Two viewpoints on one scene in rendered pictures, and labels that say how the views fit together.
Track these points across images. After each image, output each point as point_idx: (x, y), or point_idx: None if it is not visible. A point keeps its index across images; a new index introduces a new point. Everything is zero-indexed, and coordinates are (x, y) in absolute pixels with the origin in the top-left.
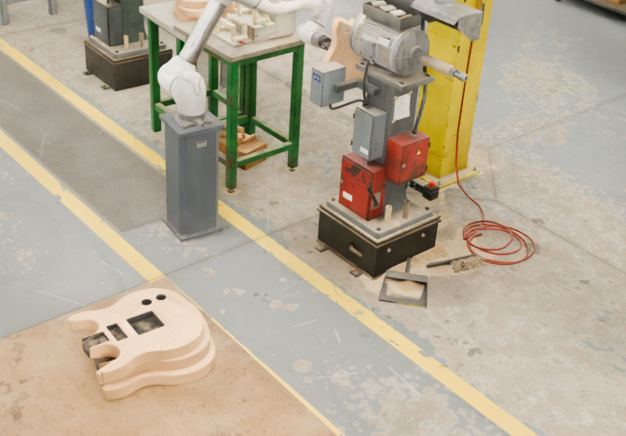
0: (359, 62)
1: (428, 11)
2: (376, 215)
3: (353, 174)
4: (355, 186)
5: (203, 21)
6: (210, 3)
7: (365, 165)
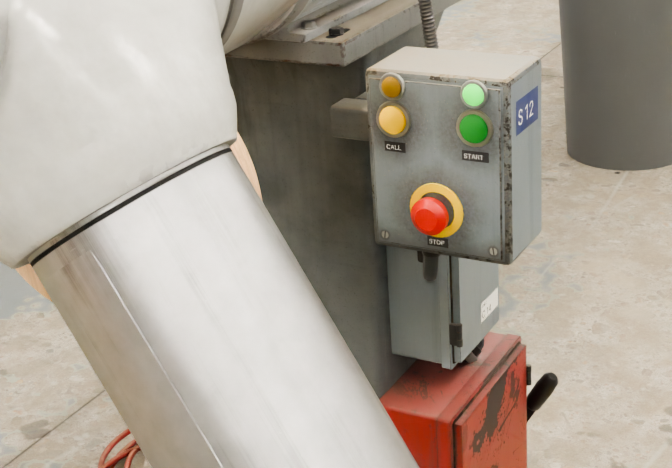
0: (329, 39)
1: None
2: None
3: (492, 427)
4: (499, 459)
5: (385, 416)
6: (239, 216)
7: (480, 360)
